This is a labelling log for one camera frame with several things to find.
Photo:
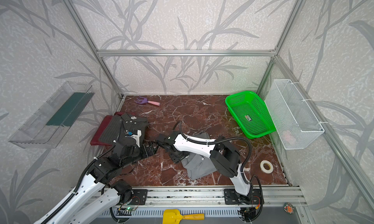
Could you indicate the green plastic basket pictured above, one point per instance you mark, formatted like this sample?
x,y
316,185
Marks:
x,y
251,114

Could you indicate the purple pink toy rake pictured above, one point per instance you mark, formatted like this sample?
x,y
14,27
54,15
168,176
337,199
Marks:
x,y
143,100

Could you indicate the white wire wall basket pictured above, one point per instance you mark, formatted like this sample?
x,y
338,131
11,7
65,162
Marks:
x,y
290,111

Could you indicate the maroon folded shirt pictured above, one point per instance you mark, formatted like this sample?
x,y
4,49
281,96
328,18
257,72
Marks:
x,y
105,122

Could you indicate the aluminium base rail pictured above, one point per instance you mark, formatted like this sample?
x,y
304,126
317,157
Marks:
x,y
213,196

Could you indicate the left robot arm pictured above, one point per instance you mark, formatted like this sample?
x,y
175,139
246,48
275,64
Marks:
x,y
94,193

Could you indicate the yellow toy shovel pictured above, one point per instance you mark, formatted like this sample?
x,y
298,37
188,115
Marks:
x,y
173,216

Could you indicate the pink object in wire basket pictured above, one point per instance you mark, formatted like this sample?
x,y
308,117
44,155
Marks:
x,y
288,137

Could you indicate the round green red badge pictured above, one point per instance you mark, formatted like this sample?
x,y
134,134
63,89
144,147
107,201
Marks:
x,y
289,208

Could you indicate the grey long sleeve shirt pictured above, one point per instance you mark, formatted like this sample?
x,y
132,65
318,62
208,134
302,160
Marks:
x,y
198,164

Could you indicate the clear plastic wall bin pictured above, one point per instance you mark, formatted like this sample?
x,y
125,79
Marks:
x,y
49,124

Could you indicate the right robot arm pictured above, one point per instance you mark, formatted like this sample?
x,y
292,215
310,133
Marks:
x,y
224,156

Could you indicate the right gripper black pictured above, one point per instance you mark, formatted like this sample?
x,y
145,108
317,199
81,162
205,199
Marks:
x,y
177,155

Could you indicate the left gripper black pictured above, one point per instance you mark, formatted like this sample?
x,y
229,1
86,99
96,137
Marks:
x,y
128,126

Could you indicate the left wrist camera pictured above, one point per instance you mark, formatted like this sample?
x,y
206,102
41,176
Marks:
x,y
137,136

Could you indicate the white tape roll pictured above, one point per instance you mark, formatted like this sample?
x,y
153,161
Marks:
x,y
266,167

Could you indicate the dark striped folded shirt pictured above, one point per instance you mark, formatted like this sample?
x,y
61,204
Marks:
x,y
116,130

